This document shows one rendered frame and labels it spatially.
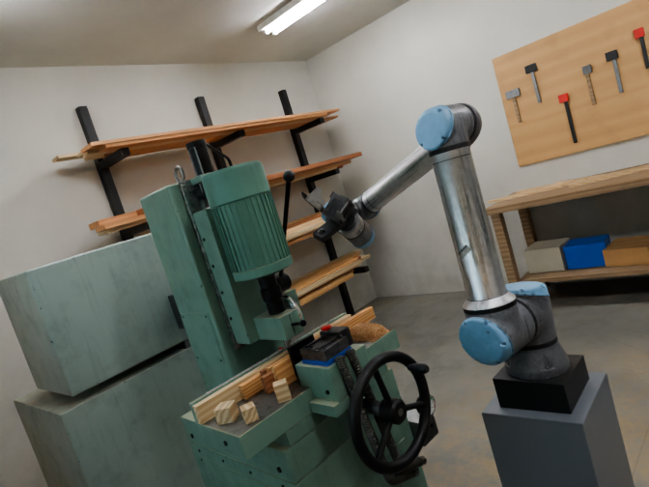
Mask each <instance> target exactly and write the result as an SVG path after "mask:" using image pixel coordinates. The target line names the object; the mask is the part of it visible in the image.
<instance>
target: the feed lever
mask: <svg viewBox="0 0 649 487"><path fill-rule="evenodd" d="M283 179H284V180H285V181H286V191H285V204H284V216H283V231H284V234H285V237H286V236H287V224H288V212H289V201H290V189H291V182H292V181H293V180H294V179H295V173H294V172H293V171H291V170H287V171H285V172H284V174H283ZM283 271H284V270H282V271H280V272H279V274H277V275H276V276H275V277H276V280H277V283H278V284H280V287H281V290H282V292H284V291H286V290H288V289H290V288H291V286H292V281H291V279H290V277H289V276H288V275H287V274H286V273H284V272H283Z"/></svg>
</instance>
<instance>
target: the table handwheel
mask: <svg viewBox="0 0 649 487"><path fill-rule="evenodd" d="M392 361H396V362H400V363H402V364H403V365H404V366H405V367H406V368H408V364H413V363H417V362H416V361H415V360H414V359H413V358H412V357H410V356H409V355H407V354H405V353H403V352H400V351H386V352H382V353H380V354H378V355H376V356H375V357H373V358H372V359H371V360H370V361H369V362H368V363H367V364H366V365H365V366H364V367H363V369H362V370H361V372H360V374H359V375H358V377H357V379H356V382H355V384H354V387H353V392H352V397H351V402H350V408H349V409H348V410H349V425H350V432H351V437H352V441H353V446H354V449H355V451H356V453H357V455H358V457H359V458H360V460H361V461H362V462H363V463H364V465H365V466H367V467H368V468H369V469H370V470H371V471H373V472H375V473H379V474H385V475H390V474H395V473H399V472H401V471H403V470H404V469H406V468H407V467H408V466H409V465H410V464H411V463H412V462H413V461H414V460H415V458H416V457H417V456H418V454H419V452H420V451H421V449H422V447H423V444H424V443H425V440H426V437H427V434H428V430H429V425H430V419H431V397H430V391H429V387H428V383H427V380H426V378H425V375H424V374H420V373H416V372H412V371H410V373H411V374H412V376H413V378H414V380H415V381H416V384H417V388H418V392H419V399H420V401H417V402H414V403H409V404H405V402H404V401H403V400H402V399H397V398H391V397H390V395H389V393H388V391H387V389H386V387H385V384H384V382H383V380H382V377H381V374H380V371H379V368H380V367H381V366H383V365H384V364H386V363H388V362H392ZM373 375H374V377H375V380H376V382H377V384H378V386H379V388H380V391H381V395H382V397H383V399H382V400H381V401H378V400H375V401H373V402H371V403H367V400H366V398H363V397H364V393H365V390H366V387H367V386H368V384H369V382H370V380H371V378H372V376H373ZM362 402H363V405H364V407H365V409H366V412H367V414H370V415H379V416H380V418H381V420H382V421H383V422H385V424H384V428H383V431H382V435H381V441H380V444H379V447H378V450H377V454H376V457H375V456H374V455H373V454H372V453H371V451H370V450H369V448H368V447H367V444H366V443H365V440H364V437H363V432H362V426H361V408H362ZM418 408H420V416H419V422H418V426H417V430H416V433H415V436H414V438H413V441H412V443H411V444H410V446H409V448H408V450H407V451H406V452H405V453H404V454H403V455H402V456H401V457H400V458H398V459H397V460H395V461H392V462H383V461H382V456H383V454H384V450H385V446H386V443H387V440H388V437H389V434H390V431H391V428H392V424H396V425H400V424H402V423H403V422H404V420H405V419H406V416H407V411H410V410H413V409H418Z"/></svg>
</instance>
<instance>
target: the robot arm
mask: <svg viewBox="0 0 649 487"><path fill-rule="evenodd" d="M481 128H482V119H481V116H480V114H479V112H478V110H477V109H476V108H475V107H473V106H472V105H470V104H467V103H456V104H447V105H442V104H441V105H436V106H434V107H430V108H428V109H426V110H425V111H424V112H423V113H422V114H421V115H420V116H419V119H418V121H417V122H416V126H415V136H416V140H417V142H418V144H419V145H420V146H419V147H418V148H417V149H416V150H415V151H414V152H412V153H411V154H410V155H409V156H408V157H406V158H405V159H404V160H403V161H402V162H400V163H399V164H398V165H397V166H396V167H395V168H393V169H392V170H391V171H390V172H389V173H387V174H386V175H385V176H384V177H383V178H382V179H380V180H379V181H378V182H377V183H376V184H374V185H373V186H372V187H371V188H370V189H368V190H367V191H365V192H364V193H363V194H361V195H360V196H359V197H358V198H356V199H354V200H350V199H348V198H347V197H345V196H343V195H339V194H337V193H335V192H334V191H332V193H331V194H330V196H329V197H330V200H329V201H328V202H327V203H325V200H324V199H323V198H322V196H321V195H322V190H321V189H320V188H319V187H316V188H315V189H314V190H313V191H312V192H311V193H310V194H309V195H307V194H305V193H304V192H301V195H302V197H303V199H304V200H305V201H307V202H308V203H309V204H310V205H311V206H313V207H314V208H315V209H317V210H318V211H320V212H321V213H322V219H323V220H324V221H325V224H323V225H322V226H321V227H319V228H318V229H317V230H316V231H314V232H313V237H314V238H315V239H317V240H318V241H320V242H322V243H324V242H325V241H327V240H328V239H329V238H330V237H332V236H333V235H334V234H335V233H337V232H338V233H339V234H341V235H342V236H343V237H344V238H346V239H347V240H348V241H349V242H351V243H352V244H353V245H354V246H355V247H358V248H365V247H368V246H369V245H370V244H371V243H372V242H373V240H374V238H375V232H374V230H373V228H372V227H371V226H370V225H369V224H368V223H367V222H366V221H365V220H366V219H371V218H373V217H375V216H377V215H378V214H379V212H380V209H381V208H382V207H383V206H385V205H386V204H387V203H389V202H390V201H391V200H393V199H394V198H395V197H396V196H398V195H399V194H400V193H402V192H403V191H404V190H406V189H407V188H408V187H410V186H411V185H412V184H414V183H415V182H416V181H418V180H419V179H420V178H422V177H423V176H424V175H425V174H427V173H428V172H429V171H431V170H432V169H433V168H434V171H435V175H436V178H437V185H438V189H439V193H440V197H441V200H442V204H443V208H444V211H445V215H446V218H447V222H448V226H449V230H450V234H451V238H452V241H453V245H454V248H455V252H456V256H457V260H458V263H459V267H460V271H461V275H462V279H463V283H464V285H465V289H466V296H467V299H466V301H465V302H464V304H463V310H464V314H465V316H466V319H465V320H464V321H463V322H462V324H461V326H460V329H459V338H460V341H461V342H462V346H463V348H464V350H465V351H466V352H467V353H468V354H469V355H470V356H471V357H472V358H473V359H475V360H478V361H479V362H480V363H483V364H487V365H498V364H501V363H502V362H503V361H504V365H505V370H506V372H507V373H508V374H509V375H511V376H513V377H515V378H519V379H525V380H543V379H548V378H553V377H556V376H559V375H561V374H563V373H565V372H566V371H567V370H568V369H569V368H570V361H569V358H568V356H567V354H566V353H565V351H564V349H563V348H562V346H561V345H560V343H559V342H558V338H557V333H556V328H555V323H554V319H553V314H552V309H551V303H550V294H549V292H548V288H547V286H546V284H544V283H542V282H537V281H524V282H514V283H508V284H505V283H504V279H503V275H502V271H501V267H500V264H499V260H498V256H497V252H496V248H495V245H494V238H493V234H492V230H491V226H490V223H489V219H488V215H487V211H486V207H485V204H484V200H483V196H482V192H481V188H480V185H479V181H478V177H477V173H476V169H475V165H474V162H473V158H472V154H471V150H470V146H471V145H472V144H473V143H474V141H475V140H476V139H477V137H478V136H479V134H480V131H481ZM318 202H319V203H320V204H319V203H318ZM323 206H324V207H323Z"/></svg>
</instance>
